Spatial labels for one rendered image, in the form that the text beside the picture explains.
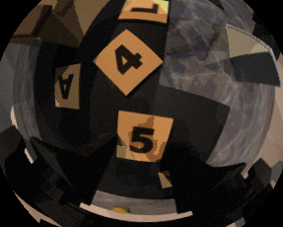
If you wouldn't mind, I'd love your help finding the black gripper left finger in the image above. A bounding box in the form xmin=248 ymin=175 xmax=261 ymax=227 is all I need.
xmin=30 ymin=133 xmax=117 ymax=205

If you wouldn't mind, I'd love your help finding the yellow flat disc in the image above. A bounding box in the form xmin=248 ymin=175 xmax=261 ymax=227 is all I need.
xmin=112 ymin=208 xmax=129 ymax=214

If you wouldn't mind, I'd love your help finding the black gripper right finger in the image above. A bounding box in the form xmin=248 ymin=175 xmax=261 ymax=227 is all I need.
xmin=165 ymin=140 xmax=248 ymax=213

